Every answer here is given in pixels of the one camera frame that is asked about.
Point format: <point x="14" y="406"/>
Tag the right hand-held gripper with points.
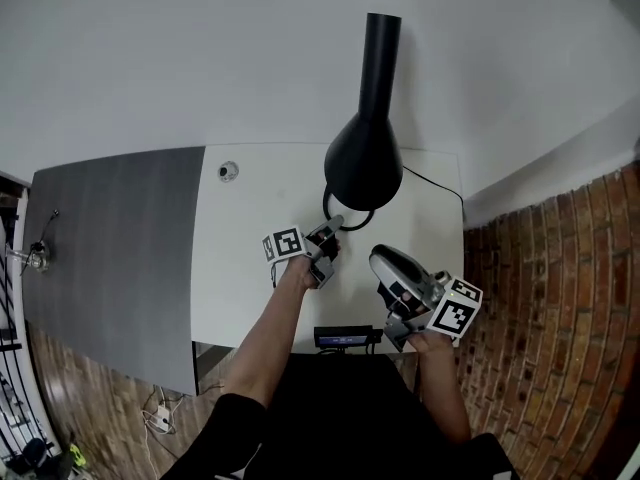
<point x="455" y="310"/>

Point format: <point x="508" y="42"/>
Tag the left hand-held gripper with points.
<point x="282" y="243"/>

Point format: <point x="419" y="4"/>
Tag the black desk lamp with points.
<point x="370" y="158"/>

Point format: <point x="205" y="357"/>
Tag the person's right forearm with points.
<point x="442" y="393"/>

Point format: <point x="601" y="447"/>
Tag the person's left forearm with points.
<point x="270" y="338"/>

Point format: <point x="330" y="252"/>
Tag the white desk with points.
<point x="240" y="293"/>

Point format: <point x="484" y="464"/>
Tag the round desk grommet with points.
<point x="227" y="171"/>

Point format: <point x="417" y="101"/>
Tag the grey desk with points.
<point x="115" y="268"/>

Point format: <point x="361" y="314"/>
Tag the person's left hand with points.
<point x="334" y="245"/>

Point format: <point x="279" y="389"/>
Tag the black chest-mounted screen device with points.
<point x="345" y="339"/>

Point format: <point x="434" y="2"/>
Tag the person's black shirt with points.
<point x="345" y="418"/>

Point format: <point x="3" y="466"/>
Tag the white power strip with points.
<point x="161" y="416"/>

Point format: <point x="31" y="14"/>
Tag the black metal railing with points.
<point x="11" y="346"/>

